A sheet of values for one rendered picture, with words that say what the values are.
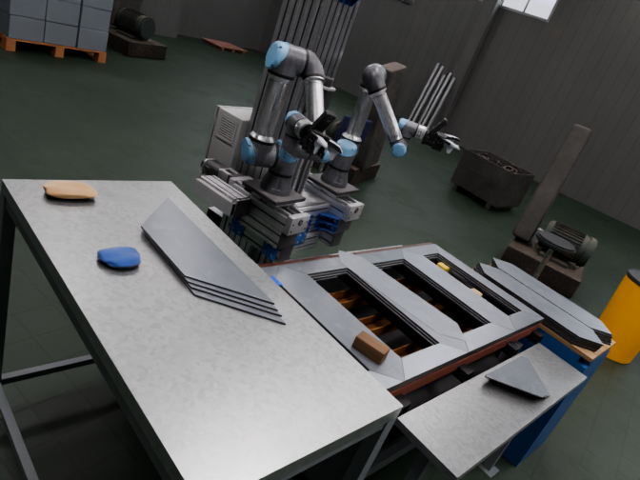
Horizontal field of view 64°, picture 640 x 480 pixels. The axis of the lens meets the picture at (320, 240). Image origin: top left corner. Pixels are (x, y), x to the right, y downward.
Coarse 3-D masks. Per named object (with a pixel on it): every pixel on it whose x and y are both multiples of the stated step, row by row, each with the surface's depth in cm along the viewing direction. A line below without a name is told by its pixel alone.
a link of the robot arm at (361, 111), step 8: (376, 64) 266; (384, 72) 262; (360, 96) 273; (368, 96) 271; (360, 104) 273; (368, 104) 273; (352, 112) 278; (360, 112) 274; (368, 112) 276; (352, 120) 277; (360, 120) 276; (352, 128) 278; (360, 128) 278; (344, 136) 281; (352, 136) 280
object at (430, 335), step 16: (432, 256) 291; (320, 272) 227; (336, 272) 234; (352, 272) 237; (416, 272) 265; (464, 272) 283; (368, 288) 231; (480, 288) 276; (384, 304) 224; (464, 304) 247; (416, 320) 217; (480, 320) 241; (432, 336) 209; (448, 336) 214; (400, 384) 176
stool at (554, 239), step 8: (536, 232) 473; (544, 232) 475; (544, 240) 458; (552, 240) 461; (560, 240) 470; (552, 248) 453; (560, 248) 453; (568, 248) 456; (544, 256) 476; (544, 264) 476; (536, 272) 480
